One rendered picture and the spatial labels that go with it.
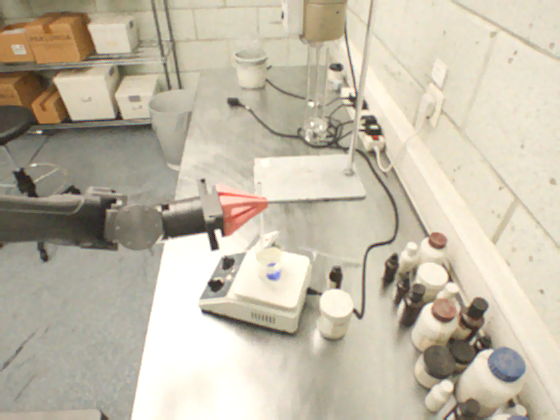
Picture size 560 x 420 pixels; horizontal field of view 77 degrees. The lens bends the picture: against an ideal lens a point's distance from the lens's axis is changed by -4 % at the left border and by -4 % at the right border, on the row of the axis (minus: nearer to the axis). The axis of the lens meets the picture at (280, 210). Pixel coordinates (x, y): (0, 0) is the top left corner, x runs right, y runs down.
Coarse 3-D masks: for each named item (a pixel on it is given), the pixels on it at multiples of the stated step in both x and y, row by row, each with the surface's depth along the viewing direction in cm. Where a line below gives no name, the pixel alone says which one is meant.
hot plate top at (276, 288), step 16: (288, 256) 71; (240, 272) 68; (256, 272) 68; (288, 272) 68; (304, 272) 68; (240, 288) 65; (256, 288) 65; (272, 288) 65; (288, 288) 65; (272, 304) 63; (288, 304) 63
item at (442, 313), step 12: (444, 300) 61; (432, 312) 60; (444, 312) 59; (456, 312) 59; (420, 324) 63; (432, 324) 60; (444, 324) 60; (456, 324) 60; (420, 336) 64; (432, 336) 61; (444, 336) 60; (420, 348) 65
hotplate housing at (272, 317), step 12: (240, 252) 76; (312, 288) 72; (204, 300) 69; (216, 300) 68; (228, 300) 66; (240, 300) 66; (252, 300) 66; (300, 300) 66; (216, 312) 70; (228, 312) 69; (240, 312) 67; (252, 312) 66; (264, 312) 65; (276, 312) 64; (288, 312) 64; (300, 312) 69; (264, 324) 68; (276, 324) 67; (288, 324) 65
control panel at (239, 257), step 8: (232, 256) 76; (240, 256) 75; (240, 264) 72; (216, 272) 75; (224, 272) 73; (232, 272) 72; (208, 280) 74; (224, 280) 71; (232, 280) 70; (208, 288) 72; (224, 288) 69; (200, 296) 71; (208, 296) 69; (216, 296) 68; (224, 296) 67
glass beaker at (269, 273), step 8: (256, 240) 65; (264, 240) 66; (272, 240) 66; (280, 240) 65; (256, 248) 64; (280, 248) 66; (256, 256) 64; (264, 256) 62; (272, 256) 62; (280, 256) 63; (256, 264) 66; (264, 264) 63; (272, 264) 63; (280, 264) 64; (264, 272) 65; (272, 272) 65; (280, 272) 66; (264, 280) 66; (272, 280) 66
